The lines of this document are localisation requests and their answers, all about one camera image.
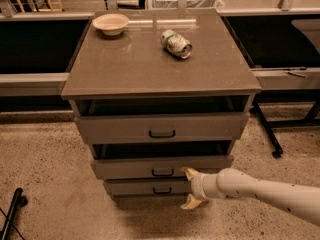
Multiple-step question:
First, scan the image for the white paper bowl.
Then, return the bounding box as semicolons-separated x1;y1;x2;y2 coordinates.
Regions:
92;13;129;36

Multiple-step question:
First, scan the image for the grey top drawer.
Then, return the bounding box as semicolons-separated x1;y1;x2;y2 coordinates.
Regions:
75;112;249;144

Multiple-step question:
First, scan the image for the black metal table leg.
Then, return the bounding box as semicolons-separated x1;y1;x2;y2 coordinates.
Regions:
252;100;283;159

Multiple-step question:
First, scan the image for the black stand leg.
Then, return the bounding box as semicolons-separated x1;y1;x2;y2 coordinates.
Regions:
0;188;28;240

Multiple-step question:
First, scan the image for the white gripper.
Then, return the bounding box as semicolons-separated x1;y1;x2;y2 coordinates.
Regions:
181;167;220;210

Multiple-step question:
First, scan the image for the grey drawer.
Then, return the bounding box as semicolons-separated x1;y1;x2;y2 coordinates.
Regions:
75;112;249;144
104;179;191;197
91;155;233;180

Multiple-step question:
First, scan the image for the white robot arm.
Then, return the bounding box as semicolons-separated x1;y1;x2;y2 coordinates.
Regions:
181;167;320;226

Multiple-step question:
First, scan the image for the grey bottom drawer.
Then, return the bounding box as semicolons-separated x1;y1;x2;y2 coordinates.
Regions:
104;179;191;197

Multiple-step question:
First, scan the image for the crushed green white can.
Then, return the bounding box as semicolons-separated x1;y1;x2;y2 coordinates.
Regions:
160;29;192;59

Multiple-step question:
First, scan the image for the wire mesh basket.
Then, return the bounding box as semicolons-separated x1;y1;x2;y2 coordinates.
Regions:
145;0;224;10

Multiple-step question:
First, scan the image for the grey drawer cabinet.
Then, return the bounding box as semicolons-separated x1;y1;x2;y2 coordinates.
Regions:
60;9;262;200

